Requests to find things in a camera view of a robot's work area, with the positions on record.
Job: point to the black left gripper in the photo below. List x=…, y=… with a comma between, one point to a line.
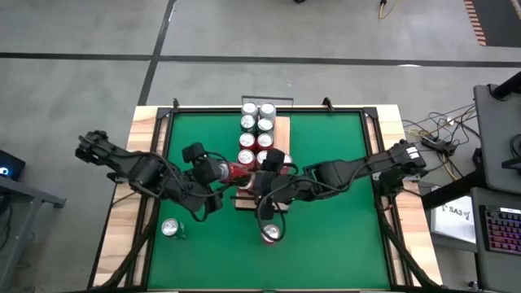
x=199, y=187

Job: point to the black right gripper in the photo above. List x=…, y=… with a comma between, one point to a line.
x=293, y=187

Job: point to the red strawberry Fanta can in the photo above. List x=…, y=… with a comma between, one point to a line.
x=246, y=156
x=270, y=233
x=287, y=158
x=261, y=156

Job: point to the white and red soda can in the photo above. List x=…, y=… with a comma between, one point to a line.
x=249, y=109
x=267, y=110

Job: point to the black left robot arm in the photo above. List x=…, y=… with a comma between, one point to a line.
x=142, y=173

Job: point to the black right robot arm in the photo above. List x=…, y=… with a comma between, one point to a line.
x=350, y=169

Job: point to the green table mat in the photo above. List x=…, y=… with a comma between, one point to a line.
x=325, y=260

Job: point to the black power strip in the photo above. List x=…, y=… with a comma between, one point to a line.
x=434, y=144

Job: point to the black stand leg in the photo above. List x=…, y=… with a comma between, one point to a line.
x=452, y=189

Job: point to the grey metal stand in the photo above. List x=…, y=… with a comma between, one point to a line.
x=24, y=193

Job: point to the white paper sign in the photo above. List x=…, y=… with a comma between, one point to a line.
x=452, y=219

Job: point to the black box with blue light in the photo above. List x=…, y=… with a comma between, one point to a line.
x=12, y=163

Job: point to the grey keyboard tray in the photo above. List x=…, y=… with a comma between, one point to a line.
x=476, y=264

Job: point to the grey side table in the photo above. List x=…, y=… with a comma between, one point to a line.
x=494, y=134

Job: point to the backlit black keyboard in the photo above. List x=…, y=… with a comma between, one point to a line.
x=502, y=230

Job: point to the black pole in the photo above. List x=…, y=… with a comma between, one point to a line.
x=506, y=86

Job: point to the black mat with striped edge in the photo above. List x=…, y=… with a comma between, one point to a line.
x=500, y=20

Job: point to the wooden shelf with black frame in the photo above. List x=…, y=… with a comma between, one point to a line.
x=283, y=134

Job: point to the white metal bracket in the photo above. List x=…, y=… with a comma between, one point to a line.
x=375, y=177

